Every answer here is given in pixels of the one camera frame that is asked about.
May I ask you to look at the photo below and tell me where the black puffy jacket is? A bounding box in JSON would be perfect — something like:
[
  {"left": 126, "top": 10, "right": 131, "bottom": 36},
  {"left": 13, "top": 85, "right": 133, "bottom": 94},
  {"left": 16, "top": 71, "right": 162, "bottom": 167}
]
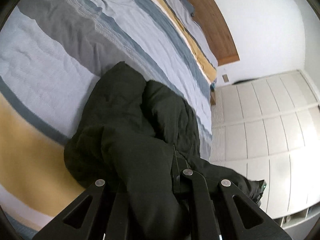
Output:
[{"left": 64, "top": 62, "right": 265, "bottom": 239}]

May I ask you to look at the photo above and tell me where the white wardrobe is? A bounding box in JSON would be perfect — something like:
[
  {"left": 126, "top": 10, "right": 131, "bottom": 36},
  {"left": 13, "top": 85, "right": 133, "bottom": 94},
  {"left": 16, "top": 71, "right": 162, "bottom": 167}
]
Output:
[{"left": 209, "top": 70, "right": 319, "bottom": 229}]

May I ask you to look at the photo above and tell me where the wooden nightstand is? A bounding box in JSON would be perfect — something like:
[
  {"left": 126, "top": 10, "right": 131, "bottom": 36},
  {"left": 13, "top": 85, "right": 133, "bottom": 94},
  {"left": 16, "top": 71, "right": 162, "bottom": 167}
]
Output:
[{"left": 210, "top": 90, "right": 216, "bottom": 106}]

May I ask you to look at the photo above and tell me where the striped bed cover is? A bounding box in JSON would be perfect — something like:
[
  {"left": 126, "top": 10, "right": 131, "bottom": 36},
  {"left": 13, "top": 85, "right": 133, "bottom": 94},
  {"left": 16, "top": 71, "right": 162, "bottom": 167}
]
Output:
[{"left": 1, "top": 0, "right": 216, "bottom": 239}]

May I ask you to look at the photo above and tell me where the wooden headboard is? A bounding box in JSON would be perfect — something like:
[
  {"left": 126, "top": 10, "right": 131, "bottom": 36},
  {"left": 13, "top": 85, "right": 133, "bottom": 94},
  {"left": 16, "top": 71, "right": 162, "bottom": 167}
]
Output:
[{"left": 187, "top": 0, "right": 240, "bottom": 66}]

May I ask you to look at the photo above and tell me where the grey pillow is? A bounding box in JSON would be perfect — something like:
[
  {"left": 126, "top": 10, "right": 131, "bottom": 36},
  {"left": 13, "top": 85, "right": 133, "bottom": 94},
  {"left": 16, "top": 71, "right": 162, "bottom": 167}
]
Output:
[{"left": 165, "top": 0, "right": 218, "bottom": 67}]

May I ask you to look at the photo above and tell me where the wall light switch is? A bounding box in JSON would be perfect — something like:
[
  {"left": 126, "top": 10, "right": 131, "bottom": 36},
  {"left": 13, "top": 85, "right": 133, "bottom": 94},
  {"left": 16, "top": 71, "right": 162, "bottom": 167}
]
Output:
[{"left": 222, "top": 74, "right": 229, "bottom": 83}]

